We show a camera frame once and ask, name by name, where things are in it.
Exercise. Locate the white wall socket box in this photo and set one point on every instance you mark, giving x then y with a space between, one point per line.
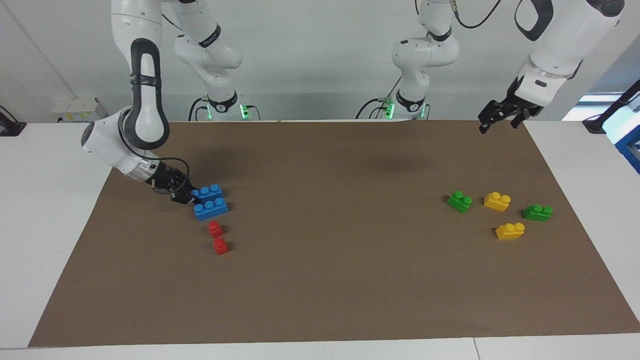
79 110

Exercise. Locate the blue three-stud toy block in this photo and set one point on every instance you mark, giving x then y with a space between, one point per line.
211 210
207 192

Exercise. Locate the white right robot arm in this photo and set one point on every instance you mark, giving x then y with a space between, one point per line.
145 105

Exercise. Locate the black slanted stand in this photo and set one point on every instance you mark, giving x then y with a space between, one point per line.
612 107

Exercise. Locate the yellow two-stud toy block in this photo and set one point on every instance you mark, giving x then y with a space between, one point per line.
510 231
496 201

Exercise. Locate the brown paper table mat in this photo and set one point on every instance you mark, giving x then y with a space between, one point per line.
320 280

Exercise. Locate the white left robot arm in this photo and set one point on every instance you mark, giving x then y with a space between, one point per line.
565 40

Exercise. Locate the green two-stud toy block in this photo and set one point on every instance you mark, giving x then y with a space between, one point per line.
459 201
537 213

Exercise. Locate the red one-stud toy block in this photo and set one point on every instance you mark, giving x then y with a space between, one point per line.
220 246
215 230

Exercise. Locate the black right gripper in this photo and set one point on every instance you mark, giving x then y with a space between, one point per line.
167 179

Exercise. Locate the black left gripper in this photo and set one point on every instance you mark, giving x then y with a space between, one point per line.
517 105

